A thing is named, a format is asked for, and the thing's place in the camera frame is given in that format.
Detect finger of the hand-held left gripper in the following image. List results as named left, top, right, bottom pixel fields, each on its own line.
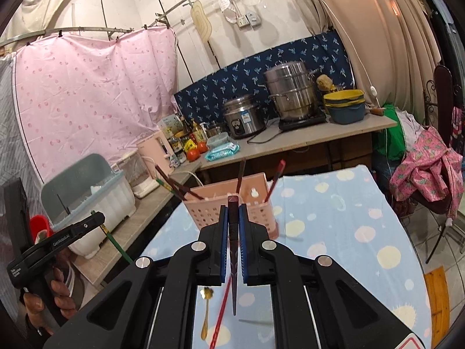
left=71, top=212, right=106, bottom=237

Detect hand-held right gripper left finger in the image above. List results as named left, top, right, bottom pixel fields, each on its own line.
left=44, top=204, right=229, bottom=349

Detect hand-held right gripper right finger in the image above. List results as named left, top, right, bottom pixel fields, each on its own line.
left=238, top=205, right=415, bottom=349

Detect pink perforated utensil basket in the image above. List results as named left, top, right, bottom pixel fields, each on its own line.
left=183, top=174, right=280, bottom=242

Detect dark purple chopstick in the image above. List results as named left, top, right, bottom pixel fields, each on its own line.
left=228, top=195, right=240, bottom=316
left=236, top=158, right=247, bottom=193

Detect dark red chopstick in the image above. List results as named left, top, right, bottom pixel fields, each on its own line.
left=169, top=179, right=205, bottom=200
left=155, top=165, right=197, bottom=199

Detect red patterned chopstick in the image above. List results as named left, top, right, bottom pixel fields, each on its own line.
left=209, top=276, right=232, bottom=349
left=263, top=160, right=286, bottom=202

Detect person's left hand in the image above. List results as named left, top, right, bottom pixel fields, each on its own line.
left=24, top=267, right=78, bottom=335

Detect white dish rack teal lid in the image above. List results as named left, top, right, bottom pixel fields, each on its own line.
left=41, top=154, right=137, bottom=259

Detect gold flower spoon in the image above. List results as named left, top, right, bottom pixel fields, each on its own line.
left=201, top=287, right=215, bottom=339

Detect black upright panel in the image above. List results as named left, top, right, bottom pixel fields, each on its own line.
left=3, top=178, right=33, bottom=255

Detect pink kitchen appliance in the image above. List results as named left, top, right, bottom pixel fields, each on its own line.
left=136, top=133, right=173, bottom=175

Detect blue wet wipes pack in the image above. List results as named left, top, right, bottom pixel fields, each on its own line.
left=204, top=143, right=241, bottom=162

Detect clear plastic food container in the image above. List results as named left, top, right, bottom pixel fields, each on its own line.
left=207, top=133, right=229, bottom=149

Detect wooden counter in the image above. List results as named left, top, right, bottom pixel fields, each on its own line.
left=74, top=109, right=398, bottom=288

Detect yellow label seasoning bottle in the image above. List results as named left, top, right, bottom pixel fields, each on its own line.
left=191, top=119, right=208, bottom=142

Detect pink dotted curtain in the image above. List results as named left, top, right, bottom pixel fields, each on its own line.
left=12, top=27, right=178, bottom=182

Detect grey striped cloth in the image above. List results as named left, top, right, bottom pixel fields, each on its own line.
left=0, top=54, right=40, bottom=190

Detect green white carton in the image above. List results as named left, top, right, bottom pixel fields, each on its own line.
left=159, top=114, right=184, bottom=139

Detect steel rice cooker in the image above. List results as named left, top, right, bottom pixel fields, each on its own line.
left=222, top=95, right=266, bottom=139

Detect black induction cooker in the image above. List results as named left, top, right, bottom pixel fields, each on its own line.
left=279, top=111, right=328, bottom=131

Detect stacked steel steamer pot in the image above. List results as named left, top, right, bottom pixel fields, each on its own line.
left=263, top=61, right=320, bottom=122

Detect navy floral cloth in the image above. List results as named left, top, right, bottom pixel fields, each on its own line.
left=174, top=31, right=355, bottom=124

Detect blue pot with yellow lid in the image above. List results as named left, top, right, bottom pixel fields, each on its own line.
left=323, top=89, right=366, bottom=124

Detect green cloth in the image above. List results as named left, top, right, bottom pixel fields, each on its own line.
left=374, top=104, right=405, bottom=161

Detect metal curtain rod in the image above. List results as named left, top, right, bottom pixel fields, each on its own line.
left=0, top=0, right=255, bottom=48

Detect pink floral garment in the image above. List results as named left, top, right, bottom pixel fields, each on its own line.
left=389, top=127, right=464, bottom=219

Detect orange board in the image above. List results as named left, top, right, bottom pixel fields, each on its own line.
left=423, top=265, right=451, bottom=349

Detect hanging pale cutting board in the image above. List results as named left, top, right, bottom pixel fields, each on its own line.
left=191, top=0, right=213, bottom=42

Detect white hanging cloth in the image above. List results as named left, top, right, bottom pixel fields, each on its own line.
left=211, top=0, right=237, bottom=22

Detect beige curtain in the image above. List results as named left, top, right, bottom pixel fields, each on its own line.
left=301, top=0, right=455, bottom=124

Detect dark hanging clothes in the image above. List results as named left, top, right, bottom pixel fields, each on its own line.
left=418, top=0, right=465, bottom=81

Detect white appliance cable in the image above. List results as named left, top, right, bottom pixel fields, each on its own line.
left=171, top=170, right=204, bottom=187

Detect black power cable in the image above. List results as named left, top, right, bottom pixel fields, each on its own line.
left=247, top=116, right=284, bottom=144

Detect white cord with switch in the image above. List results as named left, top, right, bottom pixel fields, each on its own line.
left=305, top=0, right=380, bottom=106

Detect wall power socket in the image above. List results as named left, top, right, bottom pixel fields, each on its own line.
left=237, top=13, right=261, bottom=29

